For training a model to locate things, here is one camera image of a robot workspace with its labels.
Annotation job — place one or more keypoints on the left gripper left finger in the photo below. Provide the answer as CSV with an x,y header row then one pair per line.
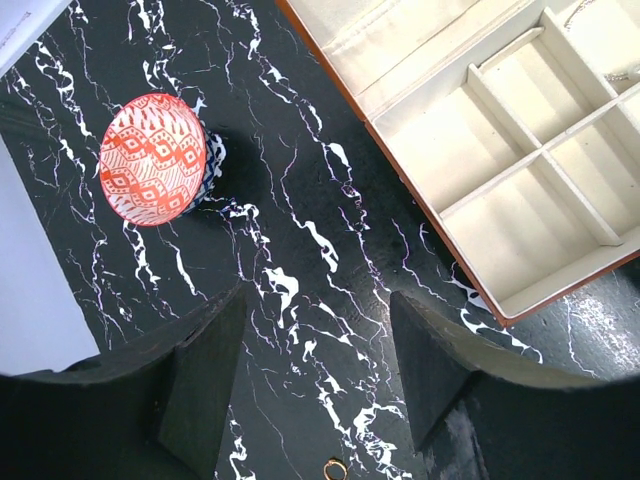
x,y
154,408

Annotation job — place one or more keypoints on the brown open jewelry box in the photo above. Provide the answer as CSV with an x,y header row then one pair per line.
x,y
514,124

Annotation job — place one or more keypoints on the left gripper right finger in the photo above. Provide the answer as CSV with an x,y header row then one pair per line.
x,y
479,411

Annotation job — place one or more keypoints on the red patterned bowl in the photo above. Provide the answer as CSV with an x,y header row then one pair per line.
x,y
157,161

